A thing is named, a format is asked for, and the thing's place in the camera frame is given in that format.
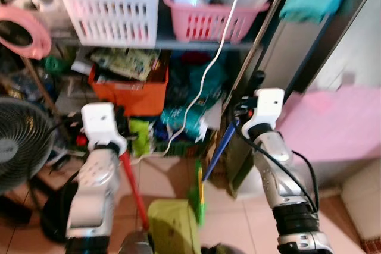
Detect blue-handled green broom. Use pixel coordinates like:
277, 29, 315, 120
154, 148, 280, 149
188, 71, 266, 226

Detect green dustpan with red handle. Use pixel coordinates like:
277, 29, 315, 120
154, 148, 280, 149
118, 149, 202, 254

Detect lime green bottle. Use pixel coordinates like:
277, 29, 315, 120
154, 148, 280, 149
129, 118, 151, 157

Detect orange box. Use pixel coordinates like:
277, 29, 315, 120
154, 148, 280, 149
88, 64, 169, 118

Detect teal printed bag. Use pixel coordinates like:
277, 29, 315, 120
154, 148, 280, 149
161, 105, 206, 140

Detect green printed paper package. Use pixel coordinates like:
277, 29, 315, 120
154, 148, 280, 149
89, 48, 160, 82

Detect pink foam board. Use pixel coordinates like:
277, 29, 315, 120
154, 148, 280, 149
275, 84, 381, 162

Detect grey shelf rack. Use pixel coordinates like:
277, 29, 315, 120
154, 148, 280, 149
48, 25, 263, 52

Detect pink plastic basket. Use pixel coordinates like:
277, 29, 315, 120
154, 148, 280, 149
162, 0, 270, 43

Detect silver metal pole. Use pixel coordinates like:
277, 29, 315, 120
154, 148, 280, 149
226, 0, 296, 109

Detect black electric fan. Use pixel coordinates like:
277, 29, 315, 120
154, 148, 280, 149
0, 96, 60, 195

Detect white plastic basket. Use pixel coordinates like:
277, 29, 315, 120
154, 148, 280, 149
49, 0, 161, 48

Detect robot left leg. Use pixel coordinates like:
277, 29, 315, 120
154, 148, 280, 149
118, 230, 151, 254

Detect robot leg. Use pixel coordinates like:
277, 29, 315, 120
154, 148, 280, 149
199, 243, 246, 254
118, 230, 151, 254

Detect grey metal appliance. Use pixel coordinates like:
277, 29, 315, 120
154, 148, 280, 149
229, 0, 381, 198

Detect robot right leg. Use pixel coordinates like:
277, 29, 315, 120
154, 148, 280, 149
199, 243, 246, 254

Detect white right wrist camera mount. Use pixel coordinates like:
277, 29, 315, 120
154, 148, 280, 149
241, 89, 285, 142

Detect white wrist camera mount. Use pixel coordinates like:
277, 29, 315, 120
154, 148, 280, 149
241, 89, 285, 142
80, 102, 129, 155

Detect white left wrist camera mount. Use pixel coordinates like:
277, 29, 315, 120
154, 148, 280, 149
80, 102, 129, 155

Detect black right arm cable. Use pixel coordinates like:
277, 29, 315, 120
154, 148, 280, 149
234, 104, 320, 214

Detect white cable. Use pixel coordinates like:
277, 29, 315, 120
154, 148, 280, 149
132, 0, 251, 162

